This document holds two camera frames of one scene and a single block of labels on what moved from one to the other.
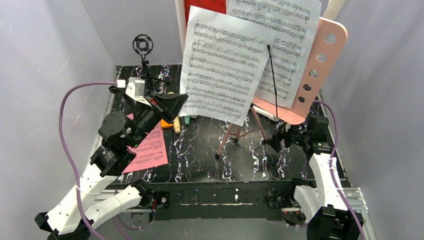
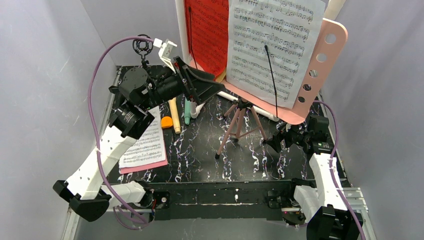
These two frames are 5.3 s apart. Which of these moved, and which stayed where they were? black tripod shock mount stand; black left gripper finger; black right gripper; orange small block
Moved: black left gripper finger
Stayed: orange small block; black tripod shock mount stand; black right gripper
